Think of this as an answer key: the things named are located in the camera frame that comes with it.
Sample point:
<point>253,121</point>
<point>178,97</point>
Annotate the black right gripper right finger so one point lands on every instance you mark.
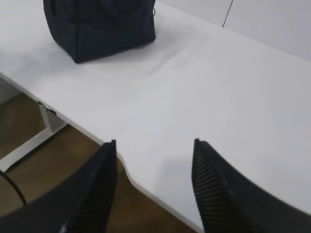
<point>228,202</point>

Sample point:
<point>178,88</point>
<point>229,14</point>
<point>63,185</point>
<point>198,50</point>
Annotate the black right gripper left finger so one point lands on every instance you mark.
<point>80,204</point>

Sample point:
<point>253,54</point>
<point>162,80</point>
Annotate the navy blue lunch bag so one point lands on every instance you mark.
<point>93,29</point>

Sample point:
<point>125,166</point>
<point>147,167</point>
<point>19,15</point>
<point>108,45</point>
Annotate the white table leg frame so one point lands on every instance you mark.
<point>25,124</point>

